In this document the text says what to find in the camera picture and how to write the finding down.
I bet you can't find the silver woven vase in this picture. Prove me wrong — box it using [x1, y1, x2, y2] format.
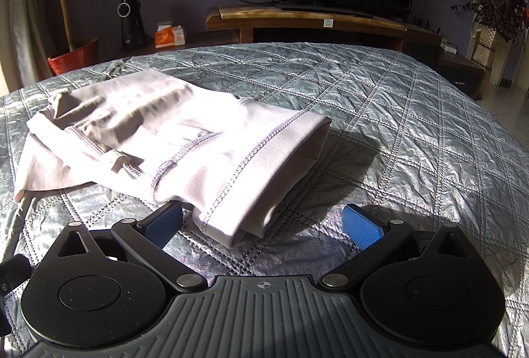
[467, 25, 502, 72]

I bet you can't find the dark brown cabinet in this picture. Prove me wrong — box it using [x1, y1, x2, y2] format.
[403, 25, 485, 101]

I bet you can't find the light pink garment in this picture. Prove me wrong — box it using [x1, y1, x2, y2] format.
[14, 68, 332, 249]

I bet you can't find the grey quilted bedspread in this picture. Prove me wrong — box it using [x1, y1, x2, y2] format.
[0, 42, 529, 358]

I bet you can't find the black router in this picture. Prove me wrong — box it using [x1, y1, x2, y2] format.
[407, 13, 443, 34]

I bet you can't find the orange tissue box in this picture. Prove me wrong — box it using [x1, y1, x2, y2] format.
[155, 21, 187, 50]

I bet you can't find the beige curtain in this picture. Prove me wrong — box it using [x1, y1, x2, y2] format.
[0, 0, 56, 94]

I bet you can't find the white door frame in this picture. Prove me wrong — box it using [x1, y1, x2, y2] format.
[481, 0, 529, 91]

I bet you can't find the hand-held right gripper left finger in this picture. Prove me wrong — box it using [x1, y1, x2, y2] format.
[53, 202, 208, 295]

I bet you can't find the wooden television stand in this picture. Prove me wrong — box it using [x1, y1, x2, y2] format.
[206, 5, 442, 53]

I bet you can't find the black tabletop appliance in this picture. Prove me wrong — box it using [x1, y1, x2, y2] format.
[117, 0, 148, 51]

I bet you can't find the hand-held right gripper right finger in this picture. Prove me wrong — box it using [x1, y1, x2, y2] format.
[321, 203, 472, 288]

